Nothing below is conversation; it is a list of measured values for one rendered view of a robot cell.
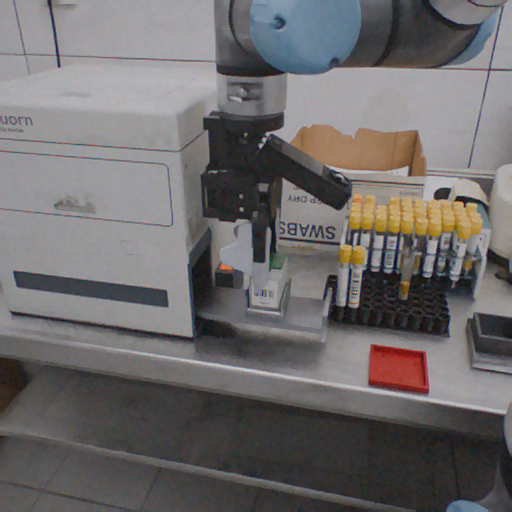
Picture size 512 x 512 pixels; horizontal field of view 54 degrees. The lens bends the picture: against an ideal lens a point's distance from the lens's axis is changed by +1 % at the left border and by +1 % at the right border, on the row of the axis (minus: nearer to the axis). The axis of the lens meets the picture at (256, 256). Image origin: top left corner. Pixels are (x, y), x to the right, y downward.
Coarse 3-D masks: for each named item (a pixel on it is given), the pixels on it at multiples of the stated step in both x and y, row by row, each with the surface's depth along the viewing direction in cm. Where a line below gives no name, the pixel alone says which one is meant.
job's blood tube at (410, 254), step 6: (408, 246) 68; (414, 246) 68; (408, 252) 67; (414, 252) 67; (408, 258) 68; (414, 258) 68; (408, 264) 68; (402, 270) 69; (408, 270) 68; (402, 276) 69; (408, 276) 69; (402, 282) 70; (408, 282) 69; (402, 288) 70; (408, 288) 70; (402, 294) 70
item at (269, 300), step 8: (272, 272) 62; (280, 272) 62; (272, 280) 62; (280, 280) 62; (264, 288) 63; (272, 288) 62; (280, 288) 62; (256, 296) 63; (264, 296) 63; (272, 296) 63; (280, 296) 63; (256, 304) 64; (264, 304) 64; (272, 304) 63
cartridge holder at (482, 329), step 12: (480, 312) 66; (468, 324) 68; (480, 324) 67; (492, 324) 66; (504, 324) 66; (468, 336) 66; (480, 336) 62; (492, 336) 65; (504, 336) 65; (480, 348) 62; (492, 348) 62; (504, 348) 61; (480, 360) 61; (492, 360) 61; (504, 360) 61
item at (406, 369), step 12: (372, 348) 64; (384, 348) 64; (396, 348) 64; (372, 360) 62; (384, 360) 63; (396, 360) 63; (408, 360) 63; (420, 360) 63; (372, 372) 60; (384, 372) 61; (396, 372) 61; (408, 372) 61; (420, 372) 61; (372, 384) 59; (384, 384) 59; (396, 384) 58; (408, 384) 58; (420, 384) 59
